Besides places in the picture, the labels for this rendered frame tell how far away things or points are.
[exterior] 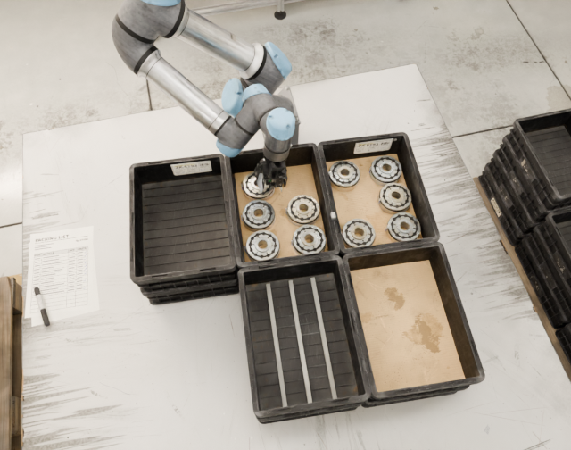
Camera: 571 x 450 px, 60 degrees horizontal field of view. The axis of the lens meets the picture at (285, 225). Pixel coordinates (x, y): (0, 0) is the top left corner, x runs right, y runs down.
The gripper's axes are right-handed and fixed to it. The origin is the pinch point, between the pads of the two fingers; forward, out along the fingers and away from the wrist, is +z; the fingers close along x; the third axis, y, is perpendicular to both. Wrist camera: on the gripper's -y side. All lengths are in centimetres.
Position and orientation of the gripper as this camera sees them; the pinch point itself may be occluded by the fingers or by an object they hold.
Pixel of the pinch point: (268, 183)
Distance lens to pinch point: 161.3
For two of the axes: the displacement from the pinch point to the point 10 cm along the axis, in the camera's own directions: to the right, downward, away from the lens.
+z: -1.3, 4.7, 8.8
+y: 1.5, 8.8, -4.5
